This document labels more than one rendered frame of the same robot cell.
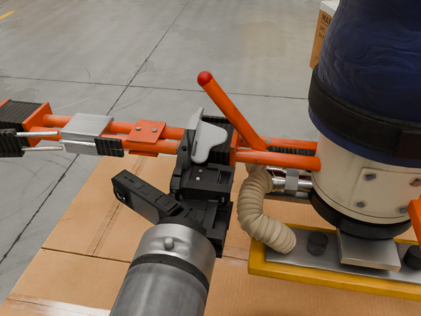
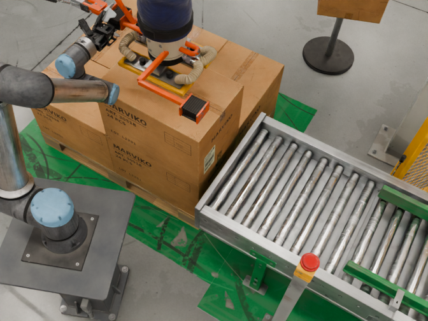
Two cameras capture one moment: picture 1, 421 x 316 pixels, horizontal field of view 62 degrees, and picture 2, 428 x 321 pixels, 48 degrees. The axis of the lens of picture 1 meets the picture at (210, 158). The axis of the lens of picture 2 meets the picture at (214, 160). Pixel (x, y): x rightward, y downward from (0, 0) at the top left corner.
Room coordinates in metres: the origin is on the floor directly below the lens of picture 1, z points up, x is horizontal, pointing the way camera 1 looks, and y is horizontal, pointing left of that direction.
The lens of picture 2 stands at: (-0.98, -0.93, 2.69)
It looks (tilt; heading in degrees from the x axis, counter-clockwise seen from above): 57 degrees down; 17
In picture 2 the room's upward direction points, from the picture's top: 3 degrees clockwise
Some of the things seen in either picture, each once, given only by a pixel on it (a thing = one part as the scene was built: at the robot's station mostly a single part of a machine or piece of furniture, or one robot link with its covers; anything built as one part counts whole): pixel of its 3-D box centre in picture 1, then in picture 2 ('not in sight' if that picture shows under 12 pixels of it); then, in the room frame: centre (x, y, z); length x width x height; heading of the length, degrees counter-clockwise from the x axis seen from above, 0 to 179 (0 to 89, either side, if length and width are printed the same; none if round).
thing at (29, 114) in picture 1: (20, 121); not in sight; (0.53, 0.34, 1.24); 0.08 x 0.07 x 0.05; 79
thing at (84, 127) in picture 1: (89, 134); (80, 0); (0.50, 0.21, 1.24); 0.07 x 0.07 x 0.04; 79
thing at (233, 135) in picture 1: (212, 144); (119, 16); (0.46, 0.00, 1.25); 0.10 x 0.08 x 0.06; 169
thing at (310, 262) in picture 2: not in sight; (309, 263); (-0.23, -1.08, 1.02); 0.07 x 0.07 x 0.04
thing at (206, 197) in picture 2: not in sight; (232, 160); (0.36, -0.61, 0.58); 0.70 x 0.03 x 0.06; 170
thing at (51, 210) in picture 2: not in sight; (53, 213); (-0.37, -0.08, 0.95); 0.17 x 0.15 x 0.18; 88
